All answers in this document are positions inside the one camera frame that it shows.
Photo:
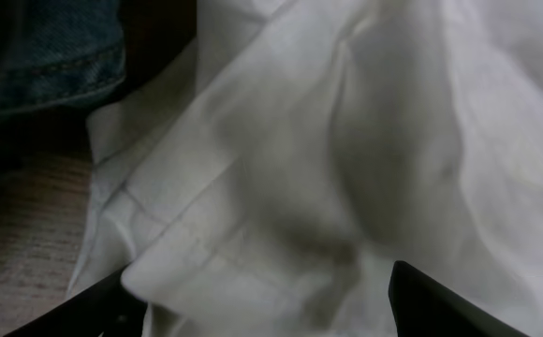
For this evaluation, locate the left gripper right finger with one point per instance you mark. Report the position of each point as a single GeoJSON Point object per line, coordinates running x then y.
{"type": "Point", "coordinates": [422, 307]}

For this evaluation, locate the white Puma t-shirt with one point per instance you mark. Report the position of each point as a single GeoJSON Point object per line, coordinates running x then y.
{"type": "Point", "coordinates": [267, 180]}

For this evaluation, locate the blue folded garment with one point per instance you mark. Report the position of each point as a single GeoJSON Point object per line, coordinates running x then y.
{"type": "Point", "coordinates": [58, 53]}

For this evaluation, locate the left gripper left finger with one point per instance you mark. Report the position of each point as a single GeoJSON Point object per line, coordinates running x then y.
{"type": "Point", "coordinates": [104, 309]}

